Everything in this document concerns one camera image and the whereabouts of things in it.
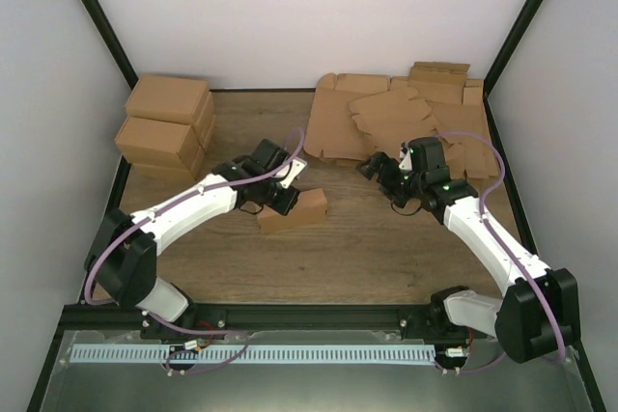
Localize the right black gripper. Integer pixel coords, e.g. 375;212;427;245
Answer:
357;151;425;208

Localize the cardboard box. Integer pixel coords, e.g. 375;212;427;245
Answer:
126;146;205;180
257;188;328;234
115;116;215;170
126;75;214;131

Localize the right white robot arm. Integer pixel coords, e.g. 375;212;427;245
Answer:
357;136;580;364

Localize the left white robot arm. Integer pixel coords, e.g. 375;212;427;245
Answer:
84;139;307;339

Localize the stack of flat cardboard blanks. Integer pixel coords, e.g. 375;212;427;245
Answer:
304;62;499;185

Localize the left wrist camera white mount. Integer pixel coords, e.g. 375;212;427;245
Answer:
276;158;308;189

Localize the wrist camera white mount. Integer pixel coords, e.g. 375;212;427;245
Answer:
399;142;413;173
276;158;308;189

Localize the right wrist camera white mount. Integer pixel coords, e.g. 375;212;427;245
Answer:
399;142;413;173

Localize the black aluminium frame rail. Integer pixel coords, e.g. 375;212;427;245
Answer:
57;302;573;336

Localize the light blue slotted cable duct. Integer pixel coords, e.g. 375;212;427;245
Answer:
69;343;435;366

